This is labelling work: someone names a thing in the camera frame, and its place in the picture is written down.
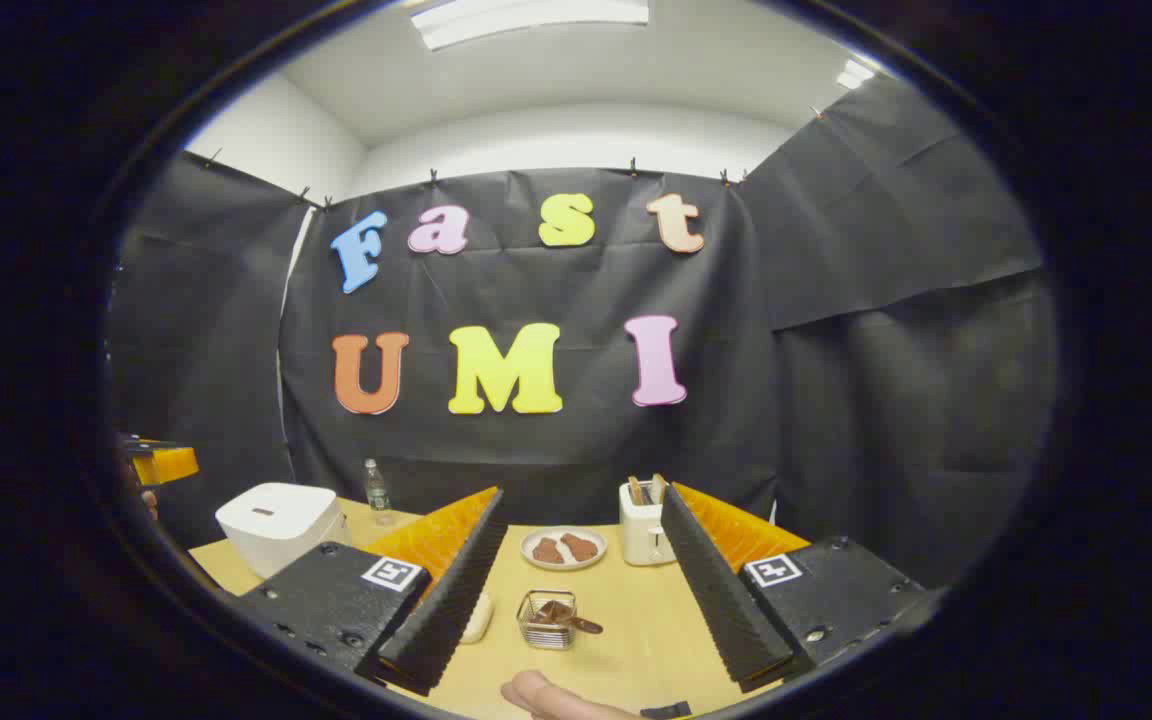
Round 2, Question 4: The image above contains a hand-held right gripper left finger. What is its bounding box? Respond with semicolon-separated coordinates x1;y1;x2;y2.
236;487;507;698

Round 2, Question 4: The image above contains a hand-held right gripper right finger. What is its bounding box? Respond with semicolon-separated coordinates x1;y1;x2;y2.
658;478;947;694

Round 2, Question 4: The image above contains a white rice cooker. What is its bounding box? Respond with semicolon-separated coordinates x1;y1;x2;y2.
215;483;352;579

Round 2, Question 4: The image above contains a clear box of white rice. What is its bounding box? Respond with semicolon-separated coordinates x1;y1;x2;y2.
461;592;494;644

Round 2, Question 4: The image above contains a metal wire chopstick holder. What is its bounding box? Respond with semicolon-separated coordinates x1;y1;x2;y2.
517;590;578;651

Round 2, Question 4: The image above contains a brown wooden spoon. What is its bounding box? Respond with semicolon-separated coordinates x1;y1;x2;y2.
531;600;604;635

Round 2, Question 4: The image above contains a clear plastic water bottle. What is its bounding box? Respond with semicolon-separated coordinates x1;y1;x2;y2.
364;459;395;526

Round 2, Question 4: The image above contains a white toaster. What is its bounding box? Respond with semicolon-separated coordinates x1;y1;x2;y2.
619;478;677;567

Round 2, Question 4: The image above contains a white round plate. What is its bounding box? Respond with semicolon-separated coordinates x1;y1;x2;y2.
520;527;608;572

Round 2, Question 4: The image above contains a black backdrop cloth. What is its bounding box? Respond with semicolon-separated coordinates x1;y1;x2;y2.
106;75;1062;591

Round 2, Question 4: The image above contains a long ceiling light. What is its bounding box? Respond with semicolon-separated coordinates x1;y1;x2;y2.
410;0;651;51

